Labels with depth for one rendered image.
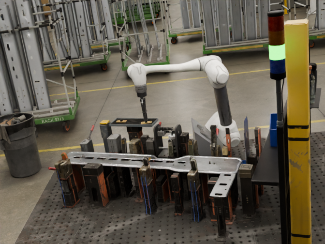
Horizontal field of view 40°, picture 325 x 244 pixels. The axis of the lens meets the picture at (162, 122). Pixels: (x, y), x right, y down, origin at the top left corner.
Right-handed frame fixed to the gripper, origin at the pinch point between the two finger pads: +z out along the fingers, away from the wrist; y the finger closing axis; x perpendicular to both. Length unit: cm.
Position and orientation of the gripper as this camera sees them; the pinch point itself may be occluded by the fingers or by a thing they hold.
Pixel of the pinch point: (145, 116)
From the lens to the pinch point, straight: 345.6
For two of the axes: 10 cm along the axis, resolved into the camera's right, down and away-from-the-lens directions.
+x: 9.9, -1.1, -0.9
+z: 1.3, 9.3, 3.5
